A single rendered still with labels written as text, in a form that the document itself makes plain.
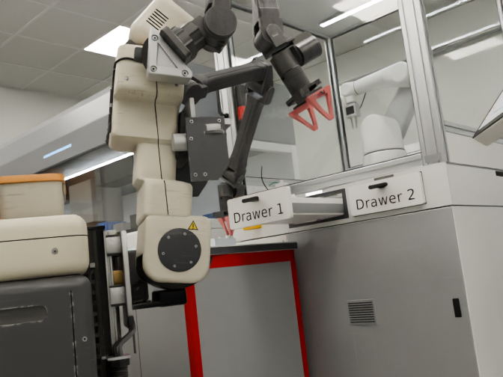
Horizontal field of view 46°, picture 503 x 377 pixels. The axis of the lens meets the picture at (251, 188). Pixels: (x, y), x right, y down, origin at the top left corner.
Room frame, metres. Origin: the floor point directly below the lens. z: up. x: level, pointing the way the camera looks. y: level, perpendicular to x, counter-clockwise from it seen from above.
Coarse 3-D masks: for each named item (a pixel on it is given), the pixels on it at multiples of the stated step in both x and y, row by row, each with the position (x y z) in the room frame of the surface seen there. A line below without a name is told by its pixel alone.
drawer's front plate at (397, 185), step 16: (400, 176) 2.00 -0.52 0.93; (416, 176) 1.96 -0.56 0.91; (352, 192) 2.14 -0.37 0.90; (368, 192) 2.10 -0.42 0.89; (384, 192) 2.05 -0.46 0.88; (400, 192) 2.01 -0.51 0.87; (416, 192) 1.97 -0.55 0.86; (352, 208) 2.15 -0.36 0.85; (368, 208) 2.10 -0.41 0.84; (384, 208) 2.06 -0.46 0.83
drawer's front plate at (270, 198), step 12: (264, 192) 2.01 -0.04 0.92; (276, 192) 1.97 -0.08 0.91; (288, 192) 1.94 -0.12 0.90; (228, 204) 2.13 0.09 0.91; (240, 204) 2.09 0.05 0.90; (252, 204) 2.05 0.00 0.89; (264, 204) 2.01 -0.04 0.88; (276, 204) 1.97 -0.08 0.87; (288, 204) 1.94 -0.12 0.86; (240, 216) 2.09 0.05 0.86; (252, 216) 2.05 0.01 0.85; (276, 216) 1.98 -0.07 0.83; (288, 216) 1.94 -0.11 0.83
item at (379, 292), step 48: (288, 240) 2.39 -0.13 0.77; (336, 240) 2.23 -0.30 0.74; (384, 240) 2.09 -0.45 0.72; (432, 240) 1.97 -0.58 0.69; (480, 240) 2.04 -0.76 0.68; (336, 288) 2.25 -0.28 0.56; (384, 288) 2.11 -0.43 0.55; (432, 288) 1.99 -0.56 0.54; (480, 288) 1.99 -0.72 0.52; (336, 336) 2.27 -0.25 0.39; (384, 336) 2.13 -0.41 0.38; (432, 336) 2.01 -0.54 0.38; (480, 336) 1.94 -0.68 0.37
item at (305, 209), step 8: (296, 200) 2.00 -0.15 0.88; (304, 200) 2.03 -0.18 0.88; (312, 200) 2.06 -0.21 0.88; (320, 200) 2.10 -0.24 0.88; (328, 200) 2.13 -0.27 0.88; (336, 200) 2.17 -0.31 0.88; (296, 208) 1.99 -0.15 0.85; (304, 208) 2.02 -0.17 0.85; (312, 208) 2.05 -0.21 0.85; (320, 208) 2.09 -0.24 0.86; (328, 208) 2.12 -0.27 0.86; (336, 208) 2.16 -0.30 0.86; (296, 216) 2.06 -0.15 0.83; (304, 216) 2.10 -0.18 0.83; (312, 216) 2.14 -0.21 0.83; (320, 216) 2.18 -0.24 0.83; (328, 216) 2.21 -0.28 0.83
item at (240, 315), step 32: (224, 256) 2.05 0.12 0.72; (256, 256) 2.17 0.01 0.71; (288, 256) 2.31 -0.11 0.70; (192, 288) 1.94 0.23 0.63; (224, 288) 2.04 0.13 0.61; (256, 288) 2.16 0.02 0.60; (288, 288) 2.29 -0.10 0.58; (160, 320) 2.04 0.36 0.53; (192, 320) 1.93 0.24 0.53; (224, 320) 2.03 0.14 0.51; (256, 320) 2.15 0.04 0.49; (288, 320) 2.28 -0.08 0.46; (128, 352) 2.18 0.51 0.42; (160, 352) 2.05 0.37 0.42; (192, 352) 1.93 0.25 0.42; (224, 352) 2.02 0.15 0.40; (256, 352) 2.13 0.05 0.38; (288, 352) 2.26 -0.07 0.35
